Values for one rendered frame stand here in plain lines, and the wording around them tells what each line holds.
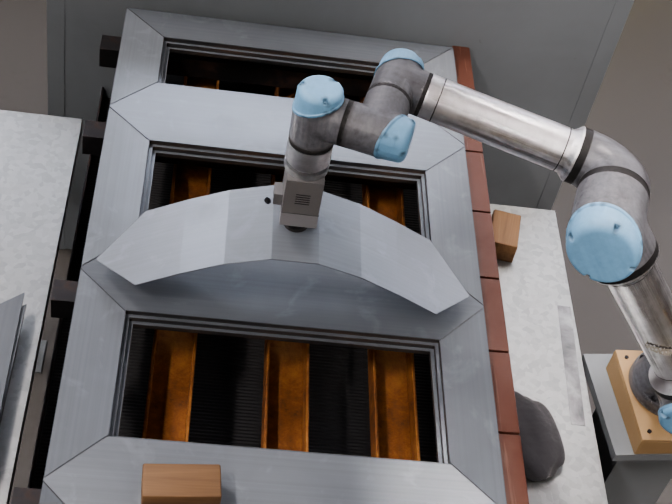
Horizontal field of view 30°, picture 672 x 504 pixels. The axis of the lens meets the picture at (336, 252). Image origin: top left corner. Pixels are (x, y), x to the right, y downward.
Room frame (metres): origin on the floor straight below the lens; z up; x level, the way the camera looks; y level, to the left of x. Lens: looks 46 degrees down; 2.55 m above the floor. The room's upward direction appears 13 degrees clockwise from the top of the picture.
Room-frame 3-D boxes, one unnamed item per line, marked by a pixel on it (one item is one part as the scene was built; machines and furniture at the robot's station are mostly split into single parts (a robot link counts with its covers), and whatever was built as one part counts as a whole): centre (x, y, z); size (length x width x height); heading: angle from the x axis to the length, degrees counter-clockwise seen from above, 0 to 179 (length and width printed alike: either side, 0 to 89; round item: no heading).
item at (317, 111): (1.53, 0.08, 1.26); 0.09 x 0.08 x 0.11; 84
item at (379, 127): (1.53, -0.02, 1.26); 0.11 x 0.11 x 0.08; 84
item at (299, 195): (1.53, 0.09, 1.10); 0.10 x 0.09 x 0.16; 99
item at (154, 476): (1.05, 0.15, 0.87); 0.12 x 0.06 x 0.05; 104
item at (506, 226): (1.93, -0.34, 0.71); 0.10 x 0.06 x 0.05; 179
